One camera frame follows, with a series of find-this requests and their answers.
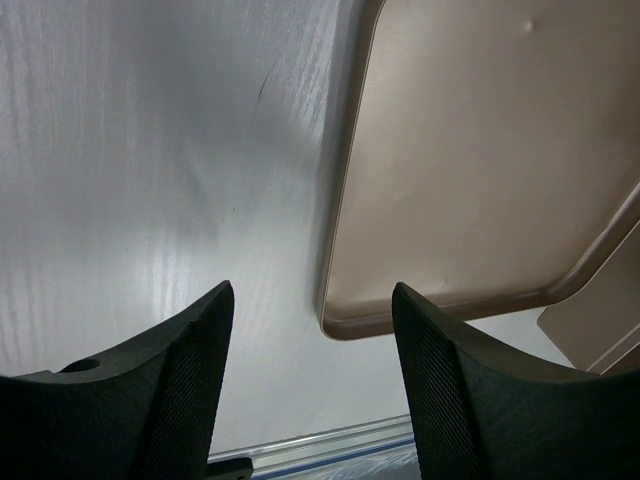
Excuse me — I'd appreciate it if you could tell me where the aluminium rail frame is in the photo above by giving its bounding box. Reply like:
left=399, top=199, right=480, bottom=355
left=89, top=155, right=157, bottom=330
left=208, top=415, right=414, bottom=479

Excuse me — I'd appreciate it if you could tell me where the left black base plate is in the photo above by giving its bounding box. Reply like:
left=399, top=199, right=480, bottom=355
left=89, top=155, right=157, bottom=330
left=205, top=457, right=254, bottom=480

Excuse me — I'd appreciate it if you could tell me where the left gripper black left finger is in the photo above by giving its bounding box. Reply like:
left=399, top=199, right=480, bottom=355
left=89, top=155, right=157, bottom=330
left=1, top=281, right=234, bottom=479

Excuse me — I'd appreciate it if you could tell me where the tan square tin box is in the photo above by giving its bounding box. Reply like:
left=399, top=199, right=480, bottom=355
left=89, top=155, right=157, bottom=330
left=538, top=276, right=639, bottom=375

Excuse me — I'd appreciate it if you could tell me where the tan square tin lid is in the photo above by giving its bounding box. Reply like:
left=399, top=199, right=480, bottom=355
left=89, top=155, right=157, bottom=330
left=318, top=1, right=639, bottom=340

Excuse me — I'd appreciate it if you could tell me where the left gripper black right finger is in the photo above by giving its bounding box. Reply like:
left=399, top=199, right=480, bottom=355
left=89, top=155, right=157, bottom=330
left=392, top=283, right=639, bottom=479

